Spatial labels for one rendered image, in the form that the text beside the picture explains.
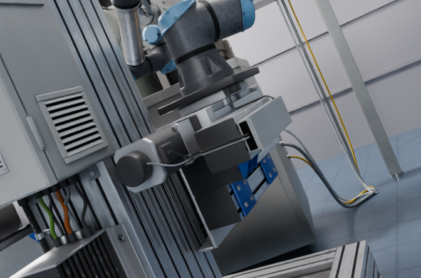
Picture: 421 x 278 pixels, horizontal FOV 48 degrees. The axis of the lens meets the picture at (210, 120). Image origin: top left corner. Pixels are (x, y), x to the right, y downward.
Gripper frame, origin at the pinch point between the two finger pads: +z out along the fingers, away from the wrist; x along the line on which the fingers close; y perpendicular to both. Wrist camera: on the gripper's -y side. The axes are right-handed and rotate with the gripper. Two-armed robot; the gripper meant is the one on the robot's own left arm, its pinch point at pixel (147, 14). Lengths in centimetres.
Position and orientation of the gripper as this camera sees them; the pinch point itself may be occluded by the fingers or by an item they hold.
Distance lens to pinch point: 218.5
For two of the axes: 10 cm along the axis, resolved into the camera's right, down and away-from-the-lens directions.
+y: -2.2, -7.7, 6.0
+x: -9.0, 3.9, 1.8
